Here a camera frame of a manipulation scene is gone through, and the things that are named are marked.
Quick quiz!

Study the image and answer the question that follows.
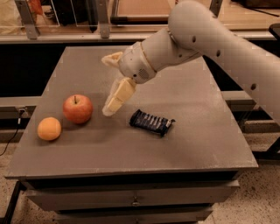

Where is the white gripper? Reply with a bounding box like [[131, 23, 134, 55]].
[[101, 42, 157, 116]]

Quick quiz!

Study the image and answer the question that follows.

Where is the red apple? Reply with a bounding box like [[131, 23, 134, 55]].
[[62, 94, 94, 124]]

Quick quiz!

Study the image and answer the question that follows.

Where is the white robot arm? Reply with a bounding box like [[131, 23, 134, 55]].
[[101, 0, 280, 123]]

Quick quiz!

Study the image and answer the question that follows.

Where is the blue snack bar wrapper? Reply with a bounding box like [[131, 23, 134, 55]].
[[129, 109, 175, 137]]

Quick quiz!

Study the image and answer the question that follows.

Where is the wooden framed board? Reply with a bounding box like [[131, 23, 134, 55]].
[[110, 0, 175, 25]]

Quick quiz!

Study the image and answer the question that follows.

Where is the orange fruit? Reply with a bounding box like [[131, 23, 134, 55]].
[[37, 117, 61, 141]]

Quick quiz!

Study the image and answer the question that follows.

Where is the grey drawer cabinet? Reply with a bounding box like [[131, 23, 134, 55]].
[[6, 46, 256, 218]]

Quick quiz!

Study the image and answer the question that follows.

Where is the metal railing post middle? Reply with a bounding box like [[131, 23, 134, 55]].
[[96, 0, 110, 39]]

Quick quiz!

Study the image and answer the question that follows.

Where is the metal railing post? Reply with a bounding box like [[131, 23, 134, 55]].
[[96, 0, 110, 39], [209, 0, 223, 17], [15, 0, 39, 39]]

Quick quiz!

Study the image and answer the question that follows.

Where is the metal railing post left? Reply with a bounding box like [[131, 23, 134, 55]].
[[15, 0, 39, 39]]

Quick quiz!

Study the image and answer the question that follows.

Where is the black cable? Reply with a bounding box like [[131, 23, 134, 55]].
[[0, 108, 26, 157]]

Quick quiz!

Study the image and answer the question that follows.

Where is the metal railing post right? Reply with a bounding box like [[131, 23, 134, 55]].
[[209, 0, 223, 17]]

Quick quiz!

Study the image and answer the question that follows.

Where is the upper drawer with handle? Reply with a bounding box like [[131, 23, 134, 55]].
[[26, 180, 239, 211]]

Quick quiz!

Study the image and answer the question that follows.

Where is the drawer with handle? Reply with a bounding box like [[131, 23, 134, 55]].
[[26, 180, 239, 211], [57, 206, 213, 224]]

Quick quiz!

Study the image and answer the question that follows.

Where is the lower drawer with handle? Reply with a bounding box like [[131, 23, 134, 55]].
[[57, 206, 213, 224]]

